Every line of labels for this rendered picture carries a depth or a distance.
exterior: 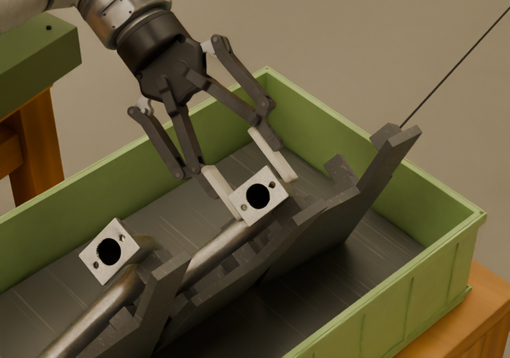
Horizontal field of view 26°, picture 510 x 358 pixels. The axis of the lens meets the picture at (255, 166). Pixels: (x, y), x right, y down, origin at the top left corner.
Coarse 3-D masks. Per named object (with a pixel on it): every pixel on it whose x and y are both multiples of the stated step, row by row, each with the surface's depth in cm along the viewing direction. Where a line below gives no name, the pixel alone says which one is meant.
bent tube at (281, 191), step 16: (256, 176) 114; (272, 176) 114; (240, 192) 115; (256, 192) 118; (272, 192) 114; (288, 192) 114; (240, 208) 115; (256, 208) 115; (272, 208) 114; (240, 224) 129; (256, 224) 128; (224, 240) 129; (240, 240) 129; (192, 256) 131; (208, 256) 130; (224, 256) 130; (192, 272) 130; (208, 272) 131
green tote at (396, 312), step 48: (240, 96) 161; (288, 96) 161; (144, 144) 152; (240, 144) 168; (288, 144) 168; (336, 144) 158; (48, 192) 144; (96, 192) 150; (144, 192) 157; (384, 192) 155; (432, 192) 146; (0, 240) 142; (48, 240) 148; (432, 240) 151; (0, 288) 147; (384, 288) 132; (432, 288) 143; (336, 336) 130; (384, 336) 140
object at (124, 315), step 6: (114, 282) 124; (108, 288) 124; (126, 306) 121; (132, 306) 122; (120, 312) 121; (126, 312) 120; (132, 312) 121; (114, 318) 121; (120, 318) 121; (126, 318) 120; (132, 318) 120; (114, 324) 121; (120, 324) 120
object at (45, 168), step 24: (48, 96) 185; (24, 120) 182; (48, 120) 187; (0, 144) 183; (24, 144) 186; (48, 144) 190; (0, 168) 185; (24, 168) 191; (48, 168) 193; (24, 192) 196
